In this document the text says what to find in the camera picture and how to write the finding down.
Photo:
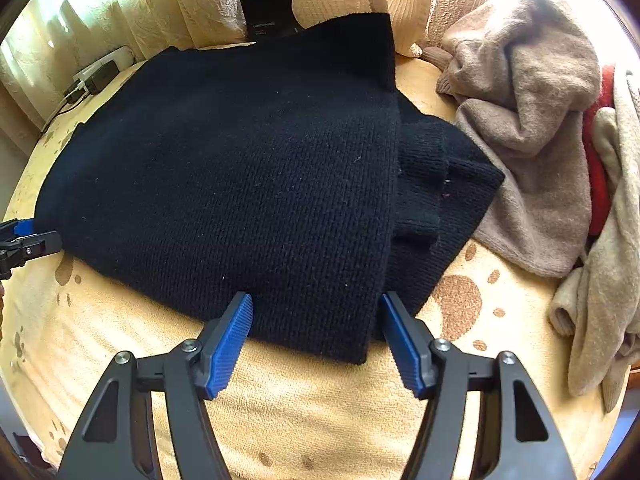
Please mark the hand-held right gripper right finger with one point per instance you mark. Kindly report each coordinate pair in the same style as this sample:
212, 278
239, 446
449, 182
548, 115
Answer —
405, 345

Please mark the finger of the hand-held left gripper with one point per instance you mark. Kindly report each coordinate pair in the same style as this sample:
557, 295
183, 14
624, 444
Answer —
35, 247
20, 229

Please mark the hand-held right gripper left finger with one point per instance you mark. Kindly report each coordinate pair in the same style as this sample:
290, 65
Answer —
230, 340

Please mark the black knit sweater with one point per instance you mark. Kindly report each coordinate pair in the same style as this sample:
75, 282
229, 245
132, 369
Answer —
225, 160

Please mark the paw print blanket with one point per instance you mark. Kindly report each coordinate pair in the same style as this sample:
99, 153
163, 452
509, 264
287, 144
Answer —
300, 410

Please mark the small black charger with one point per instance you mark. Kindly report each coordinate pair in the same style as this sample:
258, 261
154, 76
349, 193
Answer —
75, 96

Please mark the large black charger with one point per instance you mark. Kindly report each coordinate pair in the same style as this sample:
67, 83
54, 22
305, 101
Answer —
102, 80

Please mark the white power strip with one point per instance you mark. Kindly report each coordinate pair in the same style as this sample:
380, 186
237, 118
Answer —
107, 57

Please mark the cream fleece garment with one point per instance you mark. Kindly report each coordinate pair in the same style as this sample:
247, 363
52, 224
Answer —
610, 285

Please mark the taupe fleece garment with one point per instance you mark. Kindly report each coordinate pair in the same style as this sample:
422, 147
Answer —
525, 135

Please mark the red knit garment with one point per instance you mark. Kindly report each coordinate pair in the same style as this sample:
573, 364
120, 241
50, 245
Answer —
597, 160

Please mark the black box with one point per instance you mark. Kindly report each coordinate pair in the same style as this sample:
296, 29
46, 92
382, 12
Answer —
265, 10

